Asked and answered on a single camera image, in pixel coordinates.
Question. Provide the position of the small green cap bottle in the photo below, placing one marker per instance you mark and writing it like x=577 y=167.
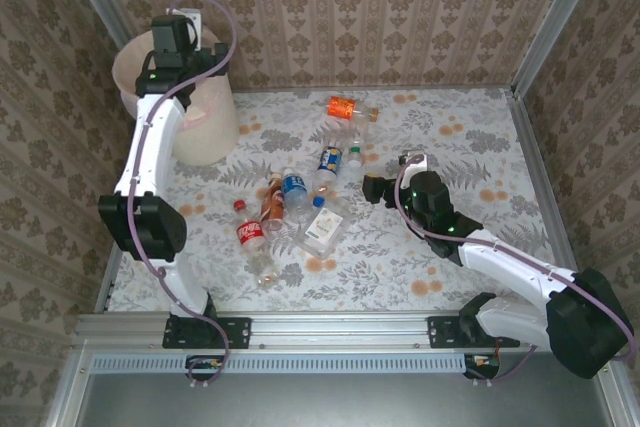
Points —
x=355 y=151

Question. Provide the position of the blue yellow label bottle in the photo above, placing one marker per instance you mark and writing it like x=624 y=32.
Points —
x=330 y=159

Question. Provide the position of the clear unlabelled plastic bottle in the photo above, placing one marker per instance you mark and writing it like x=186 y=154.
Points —
x=350 y=136

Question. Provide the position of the blue bottle cap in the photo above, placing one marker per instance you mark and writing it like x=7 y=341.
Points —
x=319 y=202

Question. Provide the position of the square bottle white green label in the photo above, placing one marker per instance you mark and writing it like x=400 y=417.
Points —
x=325 y=227

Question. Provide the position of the orange label clear bottle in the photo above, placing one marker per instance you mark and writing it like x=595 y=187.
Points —
x=342 y=108

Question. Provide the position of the blue label water bottle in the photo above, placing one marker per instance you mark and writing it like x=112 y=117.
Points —
x=295 y=192

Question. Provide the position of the brown label drink bottle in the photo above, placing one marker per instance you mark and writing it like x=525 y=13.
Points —
x=272 y=204

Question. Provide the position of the red label cola bottle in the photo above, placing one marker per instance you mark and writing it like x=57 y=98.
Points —
x=250 y=233

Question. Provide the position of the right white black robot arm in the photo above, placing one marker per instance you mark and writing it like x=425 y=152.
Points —
x=515 y=262

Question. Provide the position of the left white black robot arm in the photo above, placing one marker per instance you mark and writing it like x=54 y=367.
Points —
x=150 y=147

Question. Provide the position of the pink plastic bin liner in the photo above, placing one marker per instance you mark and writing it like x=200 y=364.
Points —
x=125 y=67

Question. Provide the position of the beige round waste bin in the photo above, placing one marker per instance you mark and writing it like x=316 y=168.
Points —
x=205 y=142

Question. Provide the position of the grey sheet metal panel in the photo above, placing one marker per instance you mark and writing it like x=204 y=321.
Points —
x=325 y=402

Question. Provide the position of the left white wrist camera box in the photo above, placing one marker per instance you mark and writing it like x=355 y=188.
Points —
x=195 y=22

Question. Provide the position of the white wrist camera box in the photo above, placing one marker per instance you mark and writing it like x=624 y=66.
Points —
x=417 y=159
x=195 y=22

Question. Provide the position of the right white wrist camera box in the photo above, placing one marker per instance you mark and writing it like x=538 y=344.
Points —
x=417 y=159

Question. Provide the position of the aluminium table side rail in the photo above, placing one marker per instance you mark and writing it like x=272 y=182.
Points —
x=530 y=147

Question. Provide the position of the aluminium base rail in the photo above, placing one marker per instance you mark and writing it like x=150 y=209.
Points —
x=340 y=329

